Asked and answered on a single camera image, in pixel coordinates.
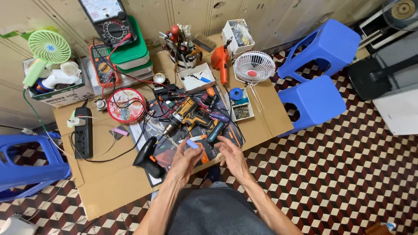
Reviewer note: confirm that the blue plastic stool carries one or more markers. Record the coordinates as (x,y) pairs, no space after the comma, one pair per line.
(326,42)
(313,101)
(29,173)

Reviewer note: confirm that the person's left hand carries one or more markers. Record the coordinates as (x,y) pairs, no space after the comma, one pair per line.
(183,165)

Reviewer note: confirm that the white box of small parts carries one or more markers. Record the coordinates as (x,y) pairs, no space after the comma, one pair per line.
(243,111)

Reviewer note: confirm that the white carton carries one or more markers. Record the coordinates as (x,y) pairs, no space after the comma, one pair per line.
(396,112)

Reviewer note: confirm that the stack of green-lidded containers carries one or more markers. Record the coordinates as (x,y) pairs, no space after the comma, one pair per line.
(135,54)

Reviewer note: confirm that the cardboard box of odds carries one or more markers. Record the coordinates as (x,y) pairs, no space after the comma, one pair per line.
(62,93)

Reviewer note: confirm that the silver round lamp head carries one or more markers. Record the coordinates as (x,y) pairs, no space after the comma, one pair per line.
(159,78)

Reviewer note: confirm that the blue tape roll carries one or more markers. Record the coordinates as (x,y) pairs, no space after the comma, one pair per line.
(235,94)

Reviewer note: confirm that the clear plastic container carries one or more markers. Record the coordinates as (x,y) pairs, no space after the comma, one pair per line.
(93,78)

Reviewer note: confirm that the white shallow open box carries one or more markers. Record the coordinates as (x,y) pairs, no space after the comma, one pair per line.
(196,80)

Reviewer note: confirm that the black power strip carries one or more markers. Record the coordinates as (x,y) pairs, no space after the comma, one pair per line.
(83,133)

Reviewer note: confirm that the orange digital multimeter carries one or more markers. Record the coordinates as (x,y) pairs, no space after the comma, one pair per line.
(103,65)

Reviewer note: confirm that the white plug adapter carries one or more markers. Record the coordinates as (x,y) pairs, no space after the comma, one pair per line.
(75,122)

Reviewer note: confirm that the white box of bagged parts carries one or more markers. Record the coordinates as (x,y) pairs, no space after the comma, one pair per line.
(236,37)

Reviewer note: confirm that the wooden brush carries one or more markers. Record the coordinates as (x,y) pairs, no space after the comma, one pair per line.
(204,42)

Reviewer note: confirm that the white appliance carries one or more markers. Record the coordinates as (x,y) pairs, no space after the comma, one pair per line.
(372,27)

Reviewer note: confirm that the round red printed tin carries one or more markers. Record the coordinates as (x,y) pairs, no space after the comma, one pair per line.
(126,106)

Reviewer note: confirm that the person's foot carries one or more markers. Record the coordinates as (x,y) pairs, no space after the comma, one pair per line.
(212,176)

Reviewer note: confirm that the small silver round part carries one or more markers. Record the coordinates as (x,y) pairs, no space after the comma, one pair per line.
(101,104)

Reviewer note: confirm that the black handheld power tool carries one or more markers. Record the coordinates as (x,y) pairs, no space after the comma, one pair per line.
(147,158)

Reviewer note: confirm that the small white desk fan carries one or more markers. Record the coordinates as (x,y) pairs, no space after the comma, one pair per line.
(254,68)

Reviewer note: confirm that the brown box with bottle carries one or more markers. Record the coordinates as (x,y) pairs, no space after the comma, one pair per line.
(380,228)

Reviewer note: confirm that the green handheld fan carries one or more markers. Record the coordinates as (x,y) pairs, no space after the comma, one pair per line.
(49,47)

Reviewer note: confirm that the light blue battery cell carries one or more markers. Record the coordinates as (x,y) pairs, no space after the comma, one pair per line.
(192,144)

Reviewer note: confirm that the black analog multimeter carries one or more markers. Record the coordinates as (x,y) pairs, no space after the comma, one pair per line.
(111,26)

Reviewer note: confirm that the teal black electric screwdriver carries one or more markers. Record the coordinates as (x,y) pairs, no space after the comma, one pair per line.
(216,131)

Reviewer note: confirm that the brown cardboard sheet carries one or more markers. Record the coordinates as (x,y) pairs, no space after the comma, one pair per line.
(111,182)

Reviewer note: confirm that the white object on floor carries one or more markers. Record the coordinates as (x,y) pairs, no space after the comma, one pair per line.
(16,225)

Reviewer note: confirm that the black orange printed mat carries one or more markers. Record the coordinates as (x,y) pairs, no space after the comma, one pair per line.
(169,150)

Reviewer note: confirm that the person's dark clothing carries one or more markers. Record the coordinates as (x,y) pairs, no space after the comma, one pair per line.
(215,212)

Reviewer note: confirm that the standing fan head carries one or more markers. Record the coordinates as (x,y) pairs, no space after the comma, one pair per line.
(402,11)

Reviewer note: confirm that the white cup of tools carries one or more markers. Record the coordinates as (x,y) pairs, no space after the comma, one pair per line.
(183,49)

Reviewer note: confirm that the black floor fan base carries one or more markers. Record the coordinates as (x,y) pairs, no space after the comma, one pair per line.
(365,78)

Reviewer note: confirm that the person's right hand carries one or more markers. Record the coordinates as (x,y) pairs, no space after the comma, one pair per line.
(235,160)

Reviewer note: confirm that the purple battery cell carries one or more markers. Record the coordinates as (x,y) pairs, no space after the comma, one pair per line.
(120,131)

